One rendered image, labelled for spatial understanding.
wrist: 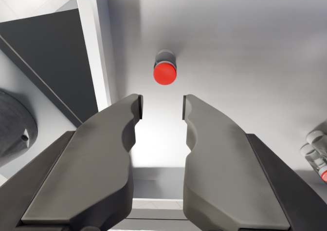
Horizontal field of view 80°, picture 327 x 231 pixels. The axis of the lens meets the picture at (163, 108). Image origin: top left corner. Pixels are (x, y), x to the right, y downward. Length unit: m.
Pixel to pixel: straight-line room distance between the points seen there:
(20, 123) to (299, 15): 0.42
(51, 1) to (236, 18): 1.09
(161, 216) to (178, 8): 1.11
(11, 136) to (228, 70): 0.35
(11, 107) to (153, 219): 0.95
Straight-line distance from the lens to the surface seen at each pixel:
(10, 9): 1.35
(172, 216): 1.21
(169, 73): 0.17
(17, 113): 0.42
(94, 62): 0.24
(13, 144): 0.43
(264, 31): 0.23
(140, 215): 1.22
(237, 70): 0.23
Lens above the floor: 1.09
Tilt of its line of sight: 59 degrees down
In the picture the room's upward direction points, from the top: 178 degrees counter-clockwise
